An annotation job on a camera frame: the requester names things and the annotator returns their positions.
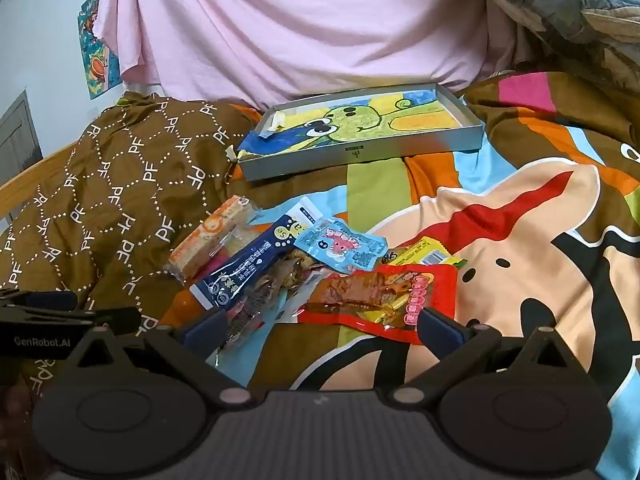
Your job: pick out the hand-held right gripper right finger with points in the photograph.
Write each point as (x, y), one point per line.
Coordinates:
(442, 331)

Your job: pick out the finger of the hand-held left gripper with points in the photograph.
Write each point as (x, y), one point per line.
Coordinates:
(50, 300)
(110, 319)

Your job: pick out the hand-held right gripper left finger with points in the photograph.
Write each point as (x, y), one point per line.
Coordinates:
(206, 327)

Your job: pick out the red white snack packet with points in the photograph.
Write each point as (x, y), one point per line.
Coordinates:
(242, 322)

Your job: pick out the dark blue snack packet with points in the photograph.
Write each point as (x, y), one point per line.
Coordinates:
(250, 265)

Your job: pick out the yellow snack packet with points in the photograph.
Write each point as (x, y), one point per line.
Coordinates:
(430, 255)

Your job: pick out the orange white cracker packet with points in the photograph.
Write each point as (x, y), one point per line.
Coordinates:
(210, 240)

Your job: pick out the clear packet of brown snack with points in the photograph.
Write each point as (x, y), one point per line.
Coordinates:
(295, 271)

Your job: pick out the light blue snack packet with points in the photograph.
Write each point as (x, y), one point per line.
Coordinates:
(340, 247)

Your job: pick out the grey box with cartoon drawing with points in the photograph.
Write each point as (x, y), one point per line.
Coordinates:
(300, 162)

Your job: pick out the colourful printed blanket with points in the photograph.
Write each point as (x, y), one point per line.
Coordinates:
(525, 240)

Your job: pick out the brown patterned blanket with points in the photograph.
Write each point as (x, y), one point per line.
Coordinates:
(125, 185)

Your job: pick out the grey door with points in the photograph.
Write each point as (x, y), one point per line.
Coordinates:
(17, 140)

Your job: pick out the pink sheet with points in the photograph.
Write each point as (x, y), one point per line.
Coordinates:
(300, 20)

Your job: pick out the plastic bag of clothes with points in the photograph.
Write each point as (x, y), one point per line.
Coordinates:
(575, 10)

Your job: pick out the wooden bed frame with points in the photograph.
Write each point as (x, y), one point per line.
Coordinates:
(30, 180)

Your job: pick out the wall poster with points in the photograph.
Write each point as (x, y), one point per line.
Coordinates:
(95, 70)

